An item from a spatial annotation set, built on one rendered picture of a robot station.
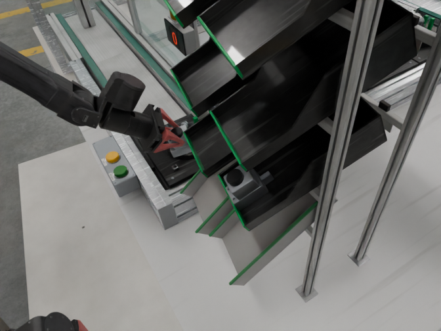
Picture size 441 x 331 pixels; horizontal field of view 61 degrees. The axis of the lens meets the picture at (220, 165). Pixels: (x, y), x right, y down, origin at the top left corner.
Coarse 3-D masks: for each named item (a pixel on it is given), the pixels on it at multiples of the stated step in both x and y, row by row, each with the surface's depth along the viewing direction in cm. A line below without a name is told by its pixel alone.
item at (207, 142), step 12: (228, 96) 79; (204, 120) 82; (192, 132) 83; (204, 132) 82; (216, 132) 80; (192, 144) 81; (204, 144) 80; (216, 144) 78; (204, 156) 78; (216, 156) 77; (228, 156) 73; (204, 168) 77; (216, 168) 74
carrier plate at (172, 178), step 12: (180, 120) 121; (192, 120) 121; (156, 156) 111; (168, 156) 111; (156, 168) 110; (168, 168) 108; (180, 168) 107; (192, 168) 107; (168, 180) 105; (180, 180) 104
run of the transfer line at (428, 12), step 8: (392, 0) 167; (400, 0) 166; (408, 0) 175; (416, 0) 174; (424, 0) 173; (432, 0) 173; (440, 0) 173; (408, 8) 161; (416, 8) 160; (424, 8) 162; (432, 8) 168; (440, 8) 167; (432, 16) 158; (440, 16) 156
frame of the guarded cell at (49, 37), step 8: (32, 0) 141; (120, 0) 207; (40, 8) 144; (40, 16) 146; (64, 16) 198; (48, 24) 149; (200, 24) 185; (48, 32) 152; (48, 40) 154; (56, 48) 157; (56, 56) 159; (64, 64) 163; (64, 72) 165
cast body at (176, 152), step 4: (176, 128) 92; (180, 128) 92; (184, 128) 92; (172, 132) 91; (176, 132) 91; (180, 132) 91; (180, 136) 91; (168, 140) 95; (172, 140) 91; (184, 140) 91; (184, 144) 92; (172, 148) 94; (176, 148) 93; (180, 148) 93; (184, 148) 94; (188, 148) 94; (172, 152) 94; (176, 152) 94; (180, 152) 95; (184, 152) 95; (188, 152) 96; (176, 156) 95
